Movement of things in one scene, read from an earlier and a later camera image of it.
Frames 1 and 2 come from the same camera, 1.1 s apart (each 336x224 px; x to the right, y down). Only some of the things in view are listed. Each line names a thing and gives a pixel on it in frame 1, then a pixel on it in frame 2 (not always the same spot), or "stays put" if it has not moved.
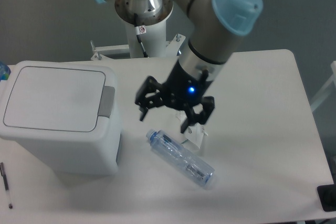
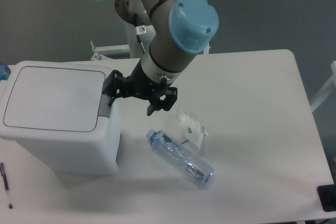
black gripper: (182, 88) → (116, 85)
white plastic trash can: (65, 113) stays put
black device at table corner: (327, 194) stays put
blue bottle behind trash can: (4, 71) stays put
